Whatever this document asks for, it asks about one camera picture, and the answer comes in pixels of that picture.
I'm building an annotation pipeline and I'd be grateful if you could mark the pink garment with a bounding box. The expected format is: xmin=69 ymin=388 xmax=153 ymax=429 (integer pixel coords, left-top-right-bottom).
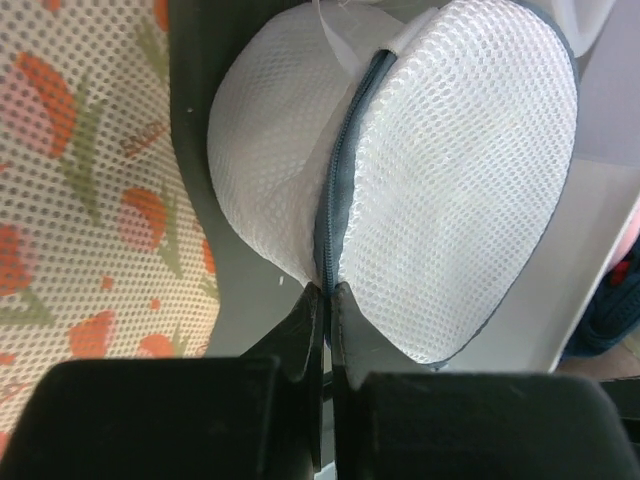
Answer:
xmin=609 ymin=208 xmax=640 ymax=269

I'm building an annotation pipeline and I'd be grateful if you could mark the navy lace garment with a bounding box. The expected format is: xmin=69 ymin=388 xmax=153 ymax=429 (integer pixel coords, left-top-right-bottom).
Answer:
xmin=563 ymin=277 xmax=639 ymax=358

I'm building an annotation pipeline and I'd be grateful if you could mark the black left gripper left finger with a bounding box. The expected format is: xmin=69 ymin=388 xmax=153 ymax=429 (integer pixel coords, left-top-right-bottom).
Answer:
xmin=1 ymin=285 xmax=323 ymax=479

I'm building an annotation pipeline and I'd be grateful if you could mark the floral mesh laundry bag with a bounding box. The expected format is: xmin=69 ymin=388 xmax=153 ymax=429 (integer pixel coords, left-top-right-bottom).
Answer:
xmin=1 ymin=0 xmax=219 ymax=442

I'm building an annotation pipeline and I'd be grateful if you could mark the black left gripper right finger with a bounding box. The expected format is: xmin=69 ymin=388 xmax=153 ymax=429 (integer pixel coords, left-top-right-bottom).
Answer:
xmin=329 ymin=284 xmax=639 ymax=479

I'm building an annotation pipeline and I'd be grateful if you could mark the white mesh laundry bag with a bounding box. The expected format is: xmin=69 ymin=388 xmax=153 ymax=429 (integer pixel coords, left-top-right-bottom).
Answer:
xmin=207 ymin=1 xmax=578 ymax=365

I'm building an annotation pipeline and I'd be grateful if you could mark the white plastic bin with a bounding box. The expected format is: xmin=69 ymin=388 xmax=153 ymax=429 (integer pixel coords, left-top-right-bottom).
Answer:
xmin=542 ymin=1 xmax=639 ymax=370

